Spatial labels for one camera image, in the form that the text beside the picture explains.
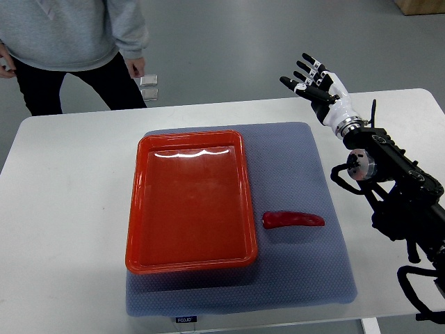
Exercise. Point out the lower metal floor plate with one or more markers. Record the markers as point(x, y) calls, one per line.
point(150, 94)

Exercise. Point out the person's left hand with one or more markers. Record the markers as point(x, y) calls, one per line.
point(136, 67)

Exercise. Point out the black label tag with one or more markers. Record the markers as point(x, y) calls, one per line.
point(186, 320)

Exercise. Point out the red pepper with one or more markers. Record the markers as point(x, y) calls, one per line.
point(273, 220)

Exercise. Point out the upper metal floor plate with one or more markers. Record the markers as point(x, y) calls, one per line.
point(148, 80)

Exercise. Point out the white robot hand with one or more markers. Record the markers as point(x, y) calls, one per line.
point(331, 102)

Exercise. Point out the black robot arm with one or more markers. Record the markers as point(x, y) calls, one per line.
point(404, 198)

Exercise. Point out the person in grey sweatshirt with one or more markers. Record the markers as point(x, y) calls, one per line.
point(87, 39)

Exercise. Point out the red plastic tray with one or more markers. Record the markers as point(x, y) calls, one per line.
point(191, 206)

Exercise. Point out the blue-grey textured mat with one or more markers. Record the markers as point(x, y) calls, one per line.
point(295, 266)

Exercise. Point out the cardboard box corner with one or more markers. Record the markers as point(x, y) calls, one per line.
point(420, 7)

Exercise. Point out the white table leg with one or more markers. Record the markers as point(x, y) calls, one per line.
point(370, 326)

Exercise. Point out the person's right hand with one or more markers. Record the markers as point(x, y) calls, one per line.
point(8, 69)

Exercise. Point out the metal floor plate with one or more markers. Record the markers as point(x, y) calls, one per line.
point(150, 94)
point(148, 80)

